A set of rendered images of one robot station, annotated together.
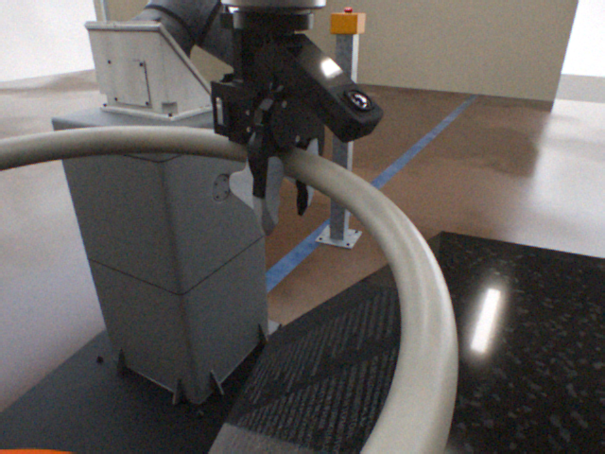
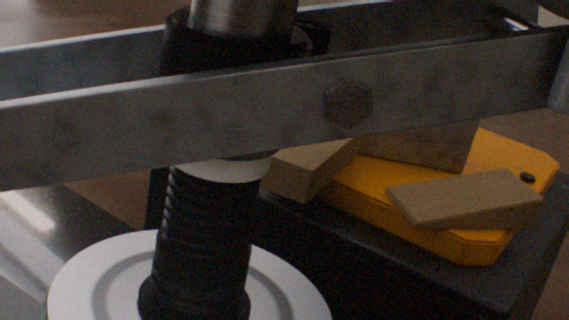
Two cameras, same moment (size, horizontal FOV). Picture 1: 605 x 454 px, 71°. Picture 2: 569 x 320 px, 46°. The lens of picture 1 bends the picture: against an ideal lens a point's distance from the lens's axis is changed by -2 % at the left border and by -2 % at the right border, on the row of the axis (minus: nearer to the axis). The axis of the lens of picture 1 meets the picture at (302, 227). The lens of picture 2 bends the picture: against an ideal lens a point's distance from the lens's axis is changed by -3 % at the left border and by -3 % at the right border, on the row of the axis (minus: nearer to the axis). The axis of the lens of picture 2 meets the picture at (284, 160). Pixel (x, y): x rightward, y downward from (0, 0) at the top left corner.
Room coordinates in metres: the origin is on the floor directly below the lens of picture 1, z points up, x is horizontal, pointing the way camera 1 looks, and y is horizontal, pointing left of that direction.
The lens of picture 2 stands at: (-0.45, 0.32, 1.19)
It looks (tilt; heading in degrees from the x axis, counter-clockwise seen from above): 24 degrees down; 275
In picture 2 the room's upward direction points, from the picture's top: 12 degrees clockwise
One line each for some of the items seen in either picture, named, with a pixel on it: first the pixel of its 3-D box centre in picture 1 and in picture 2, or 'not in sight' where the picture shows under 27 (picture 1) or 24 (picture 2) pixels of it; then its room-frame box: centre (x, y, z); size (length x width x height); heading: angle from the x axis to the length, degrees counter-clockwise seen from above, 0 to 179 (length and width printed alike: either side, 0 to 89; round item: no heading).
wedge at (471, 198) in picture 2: not in sight; (464, 196); (-0.63, -0.57, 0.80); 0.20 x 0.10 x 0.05; 28
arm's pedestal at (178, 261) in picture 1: (179, 245); not in sight; (1.19, 0.39, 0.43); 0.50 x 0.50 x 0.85; 61
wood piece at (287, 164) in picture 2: not in sight; (304, 153); (-0.39, -0.58, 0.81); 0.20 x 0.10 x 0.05; 75
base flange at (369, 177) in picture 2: not in sight; (397, 150); (-0.54, -0.80, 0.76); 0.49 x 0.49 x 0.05; 67
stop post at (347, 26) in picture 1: (343, 137); not in sight; (2.02, -0.19, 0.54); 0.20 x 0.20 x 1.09; 67
